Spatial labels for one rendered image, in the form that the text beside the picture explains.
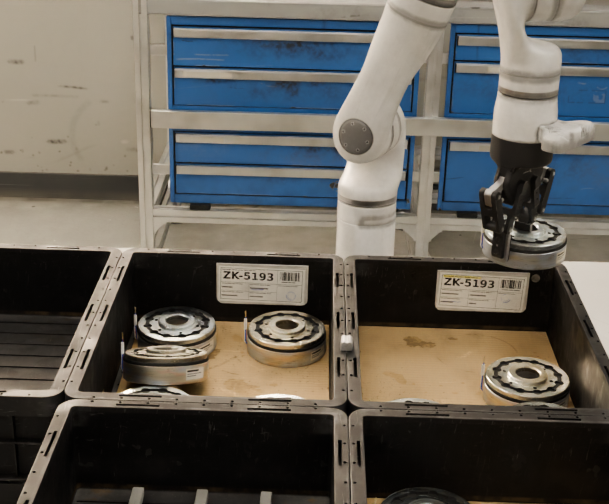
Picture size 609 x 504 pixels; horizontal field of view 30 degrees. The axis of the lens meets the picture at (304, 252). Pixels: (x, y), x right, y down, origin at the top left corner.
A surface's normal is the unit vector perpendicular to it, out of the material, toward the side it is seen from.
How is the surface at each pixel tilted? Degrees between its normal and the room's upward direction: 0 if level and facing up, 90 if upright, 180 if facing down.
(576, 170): 90
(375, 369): 0
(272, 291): 90
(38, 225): 0
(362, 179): 21
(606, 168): 90
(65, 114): 90
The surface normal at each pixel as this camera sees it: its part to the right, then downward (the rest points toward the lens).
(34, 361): 0.03, -0.92
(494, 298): -0.02, 0.39
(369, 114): -0.30, 0.34
